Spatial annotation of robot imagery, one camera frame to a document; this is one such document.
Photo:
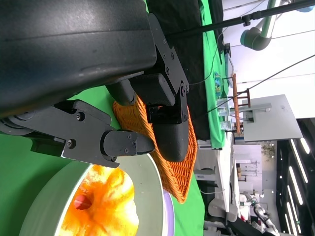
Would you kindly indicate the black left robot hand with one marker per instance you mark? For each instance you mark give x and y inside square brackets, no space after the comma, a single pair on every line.
[73,49]

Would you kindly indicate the grey round bowl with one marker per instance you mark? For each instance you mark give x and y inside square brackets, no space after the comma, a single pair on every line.
[145,177]

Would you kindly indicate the grey cobot arm blue joints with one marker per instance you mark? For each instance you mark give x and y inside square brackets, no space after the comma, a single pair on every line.
[256,37]

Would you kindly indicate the orange wicker basket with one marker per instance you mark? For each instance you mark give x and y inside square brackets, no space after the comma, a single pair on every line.
[179,177]

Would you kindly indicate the lavender round plate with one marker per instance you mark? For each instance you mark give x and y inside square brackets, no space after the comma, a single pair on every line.
[169,216]

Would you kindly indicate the green tablecloth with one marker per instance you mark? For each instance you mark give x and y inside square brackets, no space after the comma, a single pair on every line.
[24,184]

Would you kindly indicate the black boom pole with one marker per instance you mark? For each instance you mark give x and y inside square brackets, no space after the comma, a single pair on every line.
[221,24]

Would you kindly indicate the green background cloth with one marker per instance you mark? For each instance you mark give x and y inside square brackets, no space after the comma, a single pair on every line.
[214,118]

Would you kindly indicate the small wooden round table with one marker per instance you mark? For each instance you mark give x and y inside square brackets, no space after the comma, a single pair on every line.
[236,105]

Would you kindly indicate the white desk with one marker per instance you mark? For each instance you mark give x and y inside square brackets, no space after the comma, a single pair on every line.
[224,172]

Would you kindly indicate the grey rectangular panel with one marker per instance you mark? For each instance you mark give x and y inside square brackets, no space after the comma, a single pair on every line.
[270,118]

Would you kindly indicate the white humanoid robot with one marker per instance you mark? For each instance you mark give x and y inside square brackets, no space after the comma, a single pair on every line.
[258,206]

